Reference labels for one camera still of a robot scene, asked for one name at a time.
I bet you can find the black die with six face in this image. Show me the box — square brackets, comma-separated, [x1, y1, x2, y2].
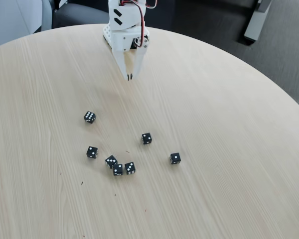
[83, 110, 96, 124]

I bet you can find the black chair seat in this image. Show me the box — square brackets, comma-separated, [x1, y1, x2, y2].
[52, 2, 110, 29]

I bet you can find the black die showing two pips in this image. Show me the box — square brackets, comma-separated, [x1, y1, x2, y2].
[113, 163, 124, 176]
[141, 132, 152, 145]

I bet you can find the black die showing one pip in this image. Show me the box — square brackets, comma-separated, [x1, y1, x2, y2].
[169, 152, 181, 165]
[86, 146, 99, 159]

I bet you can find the black die showing three pips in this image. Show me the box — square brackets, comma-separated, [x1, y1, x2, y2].
[105, 155, 118, 169]
[124, 161, 136, 175]

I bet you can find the white cabinet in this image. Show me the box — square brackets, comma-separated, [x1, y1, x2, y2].
[0, 0, 53, 50]

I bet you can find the grey desk leg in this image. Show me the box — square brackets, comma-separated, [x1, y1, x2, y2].
[244, 0, 274, 42]

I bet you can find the red and black arm cable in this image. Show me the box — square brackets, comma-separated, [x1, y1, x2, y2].
[118, 0, 157, 48]

